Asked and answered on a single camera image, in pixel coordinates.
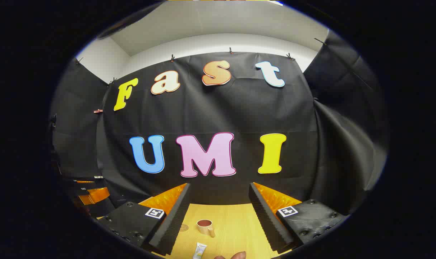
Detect beige cup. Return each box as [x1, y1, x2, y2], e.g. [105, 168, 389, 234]
[197, 219, 216, 238]

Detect wooden desktop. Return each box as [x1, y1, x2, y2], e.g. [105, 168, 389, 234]
[151, 203, 292, 259]

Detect black backdrop cloth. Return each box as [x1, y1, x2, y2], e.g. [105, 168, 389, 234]
[49, 31, 389, 216]

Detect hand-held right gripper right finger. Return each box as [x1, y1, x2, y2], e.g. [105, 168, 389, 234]
[248, 182, 348, 254]

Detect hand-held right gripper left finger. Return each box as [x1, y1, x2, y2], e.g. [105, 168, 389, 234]
[97, 183, 191, 256]

